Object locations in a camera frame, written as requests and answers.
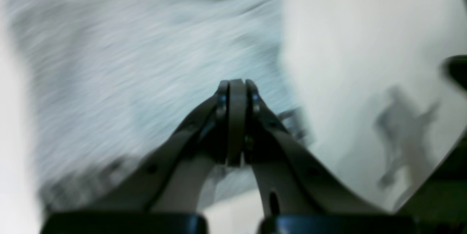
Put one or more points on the grey T-shirt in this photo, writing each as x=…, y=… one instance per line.
x=112, y=79

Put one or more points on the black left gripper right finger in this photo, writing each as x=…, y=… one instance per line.
x=299, y=195

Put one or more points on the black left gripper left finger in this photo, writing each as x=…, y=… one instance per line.
x=161, y=196

